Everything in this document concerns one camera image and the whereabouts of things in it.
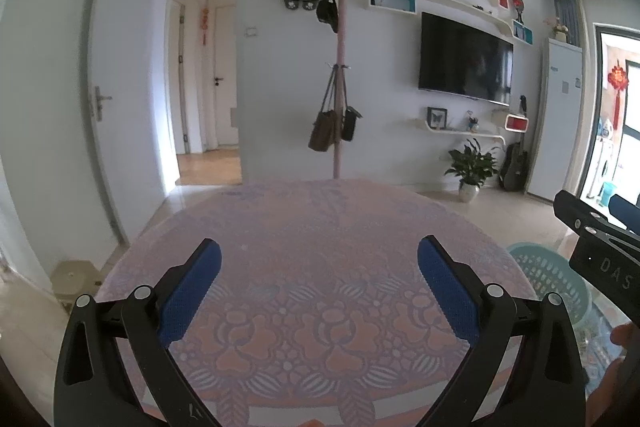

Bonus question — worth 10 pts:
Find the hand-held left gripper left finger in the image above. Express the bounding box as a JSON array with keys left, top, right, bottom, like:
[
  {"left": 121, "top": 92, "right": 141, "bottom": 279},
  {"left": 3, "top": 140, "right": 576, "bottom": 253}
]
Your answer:
[{"left": 52, "top": 238, "right": 223, "bottom": 427}]

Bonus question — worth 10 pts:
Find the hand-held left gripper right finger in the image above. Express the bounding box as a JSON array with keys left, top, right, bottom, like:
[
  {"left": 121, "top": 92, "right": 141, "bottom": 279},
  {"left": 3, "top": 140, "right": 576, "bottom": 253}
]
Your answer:
[{"left": 417, "top": 234, "right": 590, "bottom": 427}]

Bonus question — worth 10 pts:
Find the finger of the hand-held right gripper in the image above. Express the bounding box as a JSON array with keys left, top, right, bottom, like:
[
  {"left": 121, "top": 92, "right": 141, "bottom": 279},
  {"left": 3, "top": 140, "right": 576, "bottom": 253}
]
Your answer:
[
  {"left": 552, "top": 189, "right": 613, "bottom": 238},
  {"left": 609, "top": 194, "right": 640, "bottom": 236}
]

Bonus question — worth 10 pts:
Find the teal plastic basket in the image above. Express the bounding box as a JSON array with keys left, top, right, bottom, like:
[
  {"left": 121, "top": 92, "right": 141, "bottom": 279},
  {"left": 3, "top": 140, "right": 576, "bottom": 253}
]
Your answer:
[{"left": 506, "top": 242, "right": 593, "bottom": 325}]

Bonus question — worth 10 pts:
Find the black shoulder bag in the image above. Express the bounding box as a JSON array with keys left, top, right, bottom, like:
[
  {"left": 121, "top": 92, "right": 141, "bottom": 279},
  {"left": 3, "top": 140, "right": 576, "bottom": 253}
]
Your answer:
[{"left": 340, "top": 67, "right": 364, "bottom": 142}]

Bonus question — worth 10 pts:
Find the person's right forearm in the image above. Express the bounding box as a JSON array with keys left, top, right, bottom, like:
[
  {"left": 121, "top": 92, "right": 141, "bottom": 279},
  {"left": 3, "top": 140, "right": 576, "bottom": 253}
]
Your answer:
[{"left": 584, "top": 354, "right": 626, "bottom": 427}]

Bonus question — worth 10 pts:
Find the person's right hand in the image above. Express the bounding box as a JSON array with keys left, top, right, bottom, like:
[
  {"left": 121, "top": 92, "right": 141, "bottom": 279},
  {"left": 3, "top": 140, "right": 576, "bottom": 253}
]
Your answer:
[{"left": 612, "top": 323, "right": 640, "bottom": 351}]

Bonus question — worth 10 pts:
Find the white washing machine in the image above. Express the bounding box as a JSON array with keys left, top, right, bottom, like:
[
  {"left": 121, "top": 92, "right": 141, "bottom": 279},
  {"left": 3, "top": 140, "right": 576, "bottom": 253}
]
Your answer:
[{"left": 592, "top": 137, "right": 616, "bottom": 198}]

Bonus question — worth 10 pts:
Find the glass coffee table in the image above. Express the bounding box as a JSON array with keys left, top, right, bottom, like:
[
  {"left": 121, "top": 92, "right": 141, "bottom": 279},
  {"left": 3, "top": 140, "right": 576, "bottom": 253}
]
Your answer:
[{"left": 560, "top": 227, "right": 640, "bottom": 408}]

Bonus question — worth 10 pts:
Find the black guitar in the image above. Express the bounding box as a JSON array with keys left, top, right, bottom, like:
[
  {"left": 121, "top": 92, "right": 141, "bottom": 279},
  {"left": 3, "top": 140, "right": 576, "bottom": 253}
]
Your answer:
[{"left": 500, "top": 94, "right": 529, "bottom": 192}]

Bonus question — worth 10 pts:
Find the white refrigerator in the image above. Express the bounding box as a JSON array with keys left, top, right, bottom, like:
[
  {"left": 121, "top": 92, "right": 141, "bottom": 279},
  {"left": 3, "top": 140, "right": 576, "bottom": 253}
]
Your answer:
[{"left": 525, "top": 38, "right": 585, "bottom": 202}]

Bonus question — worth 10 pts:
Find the potted green plant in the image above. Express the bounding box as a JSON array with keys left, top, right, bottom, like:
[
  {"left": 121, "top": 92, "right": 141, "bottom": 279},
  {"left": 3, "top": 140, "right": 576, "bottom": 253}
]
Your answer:
[{"left": 444, "top": 138, "right": 501, "bottom": 202}]

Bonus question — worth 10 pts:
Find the beige plastic stool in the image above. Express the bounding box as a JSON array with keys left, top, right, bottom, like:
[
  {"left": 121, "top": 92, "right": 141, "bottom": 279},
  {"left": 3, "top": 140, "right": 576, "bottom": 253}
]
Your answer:
[{"left": 50, "top": 259, "right": 106, "bottom": 303}]

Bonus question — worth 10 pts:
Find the red knot window ornament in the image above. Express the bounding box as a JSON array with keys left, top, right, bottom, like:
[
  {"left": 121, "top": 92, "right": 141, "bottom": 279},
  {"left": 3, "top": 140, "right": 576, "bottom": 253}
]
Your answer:
[{"left": 607, "top": 61, "right": 630, "bottom": 128}]

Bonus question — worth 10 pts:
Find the floral patterned tablecloth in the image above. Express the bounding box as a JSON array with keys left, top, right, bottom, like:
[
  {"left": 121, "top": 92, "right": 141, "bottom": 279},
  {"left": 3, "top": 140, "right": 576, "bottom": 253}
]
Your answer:
[{"left": 92, "top": 178, "right": 541, "bottom": 427}]

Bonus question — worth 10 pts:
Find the toy on refrigerator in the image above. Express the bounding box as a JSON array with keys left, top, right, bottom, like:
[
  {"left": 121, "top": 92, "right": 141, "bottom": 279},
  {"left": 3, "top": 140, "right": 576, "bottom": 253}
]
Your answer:
[{"left": 545, "top": 16, "right": 571, "bottom": 42}]

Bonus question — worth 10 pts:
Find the brown tote bag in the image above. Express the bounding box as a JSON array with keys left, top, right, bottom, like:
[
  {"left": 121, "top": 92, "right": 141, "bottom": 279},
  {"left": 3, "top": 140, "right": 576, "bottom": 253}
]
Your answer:
[{"left": 308, "top": 67, "right": 341, "bottom": 152}]

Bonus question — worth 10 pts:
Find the grey curtain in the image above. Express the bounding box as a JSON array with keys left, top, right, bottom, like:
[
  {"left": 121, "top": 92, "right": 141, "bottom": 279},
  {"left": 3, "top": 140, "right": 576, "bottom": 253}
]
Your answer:
[{"left": 552, "top": 0, "right": 583, "bottom": 48}]

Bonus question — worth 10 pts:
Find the pink coat rack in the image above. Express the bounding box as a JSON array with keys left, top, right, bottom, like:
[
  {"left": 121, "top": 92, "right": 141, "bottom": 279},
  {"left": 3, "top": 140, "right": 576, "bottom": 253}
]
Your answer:
[{"left": 320, "top": 0, "right": 376, "bottom": 180}]

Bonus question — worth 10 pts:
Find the black cap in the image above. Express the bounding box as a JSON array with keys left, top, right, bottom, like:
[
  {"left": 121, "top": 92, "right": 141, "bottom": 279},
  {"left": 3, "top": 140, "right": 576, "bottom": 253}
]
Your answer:
[{"left": 316, "top": 0, "right": 341, "bottom": 32}]

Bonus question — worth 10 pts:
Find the low curved white wall shelf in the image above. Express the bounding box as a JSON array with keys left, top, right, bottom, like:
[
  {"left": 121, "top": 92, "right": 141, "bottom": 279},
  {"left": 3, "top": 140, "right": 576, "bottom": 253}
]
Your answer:
[{"left": 411, "top": 117, "right": 507, "bottom": 142}]

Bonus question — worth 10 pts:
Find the small blue-framed wall box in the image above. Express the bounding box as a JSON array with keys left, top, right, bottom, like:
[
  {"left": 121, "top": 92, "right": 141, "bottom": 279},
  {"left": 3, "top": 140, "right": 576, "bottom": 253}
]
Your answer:
[{"left": 512, "top": 19, "right": 534, "bottom": 46}]

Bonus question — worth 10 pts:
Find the wall-mounted television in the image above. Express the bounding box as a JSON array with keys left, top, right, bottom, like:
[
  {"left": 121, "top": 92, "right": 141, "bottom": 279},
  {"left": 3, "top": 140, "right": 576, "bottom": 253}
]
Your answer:
[{"left": 418, "top": 11, "right": 515, "bottom": 106}]

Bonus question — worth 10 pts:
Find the long curved white wall shelf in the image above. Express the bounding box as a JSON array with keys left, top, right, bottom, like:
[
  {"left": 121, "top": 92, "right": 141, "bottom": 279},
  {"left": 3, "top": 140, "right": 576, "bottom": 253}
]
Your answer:
[{"left": 417, "top": 0, "right": 516, "bottom": 40}]

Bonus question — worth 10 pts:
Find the white door with silver handle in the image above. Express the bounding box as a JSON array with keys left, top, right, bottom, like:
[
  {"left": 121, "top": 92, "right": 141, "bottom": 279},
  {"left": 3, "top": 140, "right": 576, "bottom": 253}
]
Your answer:
[{"left": 0, "top": 0, "right": 126, "bottom": 303}]

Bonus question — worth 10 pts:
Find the white door with black handle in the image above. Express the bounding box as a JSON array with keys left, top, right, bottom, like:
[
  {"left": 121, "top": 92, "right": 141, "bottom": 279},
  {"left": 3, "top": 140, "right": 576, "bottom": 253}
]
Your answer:
[{"left": 212, "top": 4, "right": 240, "bottom": 148}]

